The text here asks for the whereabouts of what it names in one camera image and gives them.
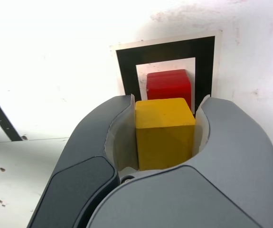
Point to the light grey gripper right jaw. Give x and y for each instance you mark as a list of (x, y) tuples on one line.
[(221, 178)]

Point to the black tape square outline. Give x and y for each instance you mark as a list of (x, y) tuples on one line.
[(126, 71)]

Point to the black tape strip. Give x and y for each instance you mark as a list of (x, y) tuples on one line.
[(2, 118)]

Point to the yellow cube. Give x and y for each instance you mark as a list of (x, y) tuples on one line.
[(162, 133)]

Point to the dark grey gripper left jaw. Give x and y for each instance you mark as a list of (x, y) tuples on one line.
[(79, 166)]

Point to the red cube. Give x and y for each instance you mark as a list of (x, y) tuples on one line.
[(167, 85)]

